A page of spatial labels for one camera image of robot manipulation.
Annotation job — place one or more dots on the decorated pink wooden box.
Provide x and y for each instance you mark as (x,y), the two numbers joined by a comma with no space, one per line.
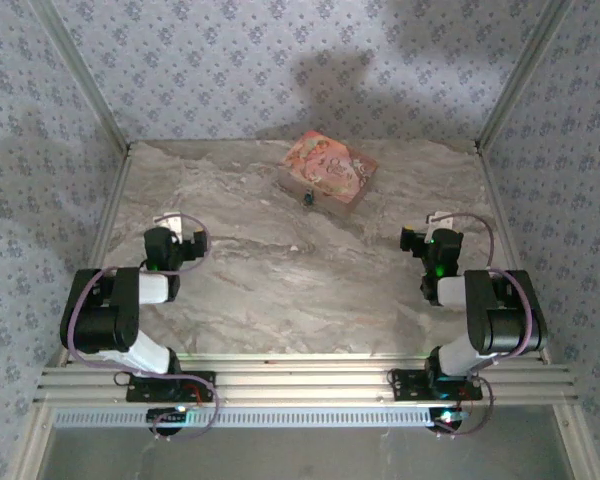
(325,167)

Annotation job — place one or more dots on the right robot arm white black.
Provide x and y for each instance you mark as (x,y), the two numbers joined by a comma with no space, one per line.
(505,325)

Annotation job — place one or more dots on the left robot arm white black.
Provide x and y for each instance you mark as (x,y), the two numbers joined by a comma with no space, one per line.
(100,320)

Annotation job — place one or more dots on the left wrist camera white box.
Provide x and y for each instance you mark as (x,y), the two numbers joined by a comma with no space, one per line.
(169,220)

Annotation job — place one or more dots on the aluminium side rail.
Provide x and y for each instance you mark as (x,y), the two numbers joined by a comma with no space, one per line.
(505,240)
(107,225)

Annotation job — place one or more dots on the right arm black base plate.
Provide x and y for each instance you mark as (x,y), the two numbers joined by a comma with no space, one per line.
(405,385)

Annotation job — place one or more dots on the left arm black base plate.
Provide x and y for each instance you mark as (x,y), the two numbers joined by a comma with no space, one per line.
(145,392)

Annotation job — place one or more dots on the horizontal aluminium mounting rail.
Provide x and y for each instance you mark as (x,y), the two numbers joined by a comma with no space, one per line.
(305,382)

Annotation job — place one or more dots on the aluminium corner post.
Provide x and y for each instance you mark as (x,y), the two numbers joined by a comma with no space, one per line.
(80,75)
(525,75)

